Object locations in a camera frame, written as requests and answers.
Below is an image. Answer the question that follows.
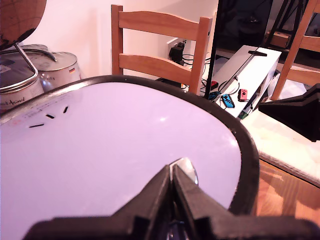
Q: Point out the large metal lid button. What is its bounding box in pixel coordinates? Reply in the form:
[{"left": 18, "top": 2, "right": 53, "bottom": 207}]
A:
[{"left": 174, "top": 157, "right": 200, "bottom": 186}]

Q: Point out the black sensor bar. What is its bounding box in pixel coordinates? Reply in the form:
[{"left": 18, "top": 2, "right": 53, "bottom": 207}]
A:
[{"left": 247, "top": 49, "right": 268, "bottom": 57}]

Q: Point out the small wooden box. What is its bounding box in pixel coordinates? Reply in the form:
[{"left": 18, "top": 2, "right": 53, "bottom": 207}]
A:
[{"left": 270, "top": 30, "right": 292, "bottom": 47}]

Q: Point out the black angular plastic part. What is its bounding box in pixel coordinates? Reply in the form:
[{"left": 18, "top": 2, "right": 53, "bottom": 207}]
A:
[{"left": 257, "top": 83, "right": 320, "bottom": 143}]

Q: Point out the silver tin with flag sticker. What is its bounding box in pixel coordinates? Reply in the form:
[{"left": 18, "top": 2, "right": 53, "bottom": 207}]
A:
[{"left": 31, "top": 50, "right": 81, "bottom": 93}]

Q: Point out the black rice cooker lid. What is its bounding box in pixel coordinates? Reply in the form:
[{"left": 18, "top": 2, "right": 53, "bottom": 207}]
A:
[{"left": 0, "top": 74, "right": 261, "bottom": 240}]

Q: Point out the tan desk globe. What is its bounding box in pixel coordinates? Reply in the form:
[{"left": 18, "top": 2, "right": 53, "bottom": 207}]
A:
[{"left": 0, "top": 0, "right": 58, "bottom": 90}]

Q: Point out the white television bench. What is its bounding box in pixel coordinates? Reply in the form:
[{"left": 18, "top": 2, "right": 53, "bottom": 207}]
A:
[{"left": 212, "top": 44, "right": 282, "bottom": 120}]

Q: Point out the white cushion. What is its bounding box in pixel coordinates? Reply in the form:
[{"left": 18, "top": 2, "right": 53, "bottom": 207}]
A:
[{"left": 241, "top": 109, "right": 320, "bottom": 188}]

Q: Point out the black metal stand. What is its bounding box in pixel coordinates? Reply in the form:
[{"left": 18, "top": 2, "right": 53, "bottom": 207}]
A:
[{"left": 264, "top": 0, "right": 311, "bottom": 49}]

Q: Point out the wooden chair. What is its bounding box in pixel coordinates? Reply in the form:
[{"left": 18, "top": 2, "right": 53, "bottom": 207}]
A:
[
  {"left": 110, "top": 4, "right": 214, "bottom": 96},
  {"left": 270, "top": 0, "right": 320, "bottom": 101}
]

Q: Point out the black cable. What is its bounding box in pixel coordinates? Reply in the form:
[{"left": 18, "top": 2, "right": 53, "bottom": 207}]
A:
[{"left": 181, "top": 53, "right": 214, "bottom": 94}]

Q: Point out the black power adapter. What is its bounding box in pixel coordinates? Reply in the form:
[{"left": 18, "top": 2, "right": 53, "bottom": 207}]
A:
[{"left": 169, "top": 42, "right": 186, "bottom": 65}]

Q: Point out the large silver tin with print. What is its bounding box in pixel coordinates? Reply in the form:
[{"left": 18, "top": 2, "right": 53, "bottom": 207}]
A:
[{"left": 0, "top": 50, "right": 45, "bottom": 114}]

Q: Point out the black television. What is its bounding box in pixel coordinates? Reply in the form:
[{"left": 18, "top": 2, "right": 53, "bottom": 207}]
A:
[{"left": 207, "top": 0, "right": 275, "bottom": 99}]

